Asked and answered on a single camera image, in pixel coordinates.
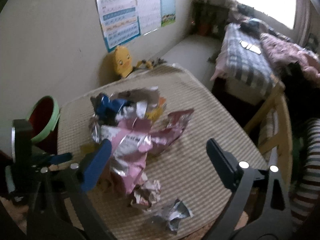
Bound pink foil snack wrapper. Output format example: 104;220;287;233
90;108;194;196

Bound striped sleeve forearm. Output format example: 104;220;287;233
291;119;319;231

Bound green rimmed trash bin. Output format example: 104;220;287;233
26;96;60;144

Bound wooden chair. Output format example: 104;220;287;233
244;81;293;185

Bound small silver crumpled wrapper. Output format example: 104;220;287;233
150;199;194;235

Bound striped beige table mat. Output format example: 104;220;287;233
57;66;267;239

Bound blue silver foil wrapper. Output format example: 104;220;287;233
90;87;167;126

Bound bed with plaid sheet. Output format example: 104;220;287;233
211;23;279;105

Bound yellow duck potty seat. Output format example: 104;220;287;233
113;46;153;79

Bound pink blanket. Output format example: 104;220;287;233
260;33;319;86

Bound papers on bed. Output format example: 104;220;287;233
239;40;261;55

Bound dark wooden shelf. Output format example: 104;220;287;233
190;1;229;41

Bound blue pinyin wall poster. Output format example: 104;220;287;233
96;0;140;52

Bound white chart wall poster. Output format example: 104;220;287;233
137;0;161;35

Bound teal wall poster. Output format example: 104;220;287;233
161;0;176;27

